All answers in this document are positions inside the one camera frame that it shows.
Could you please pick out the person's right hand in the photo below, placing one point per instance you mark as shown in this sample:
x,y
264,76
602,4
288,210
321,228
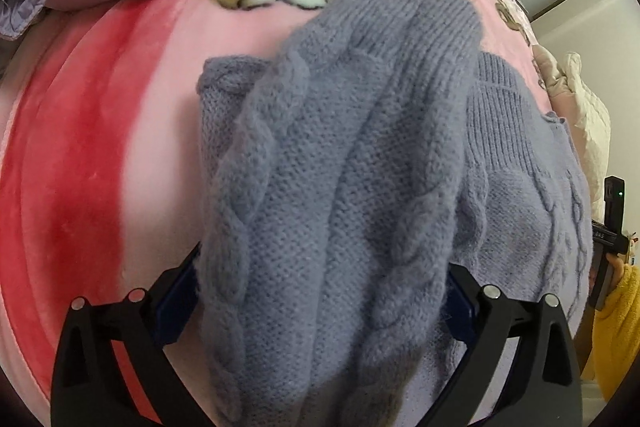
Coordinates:
x,y
616,266

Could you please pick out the pink printed blanket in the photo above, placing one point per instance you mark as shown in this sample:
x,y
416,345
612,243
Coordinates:
x,y
100,107

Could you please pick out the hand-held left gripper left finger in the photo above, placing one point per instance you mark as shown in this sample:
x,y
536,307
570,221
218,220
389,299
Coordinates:
x,y
172,309

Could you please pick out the cream quilted pillow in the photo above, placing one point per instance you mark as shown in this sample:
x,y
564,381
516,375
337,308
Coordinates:
x,y
585,117

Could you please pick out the person's right forearm yellow sleeve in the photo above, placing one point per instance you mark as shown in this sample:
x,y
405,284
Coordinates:
x,y
620,337

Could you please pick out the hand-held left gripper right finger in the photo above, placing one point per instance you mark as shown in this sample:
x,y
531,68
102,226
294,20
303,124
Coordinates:
x,y
459,313

